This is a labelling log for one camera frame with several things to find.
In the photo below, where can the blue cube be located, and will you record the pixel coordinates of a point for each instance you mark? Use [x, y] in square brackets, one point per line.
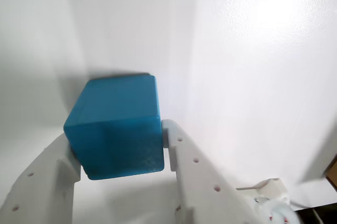
[116, 126]

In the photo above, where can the brown cardboard box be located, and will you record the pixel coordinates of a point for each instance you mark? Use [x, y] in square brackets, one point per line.
[332, 174]

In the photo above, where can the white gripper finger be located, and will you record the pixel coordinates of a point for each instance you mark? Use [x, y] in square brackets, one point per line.
[42, 182]
[200, 176]

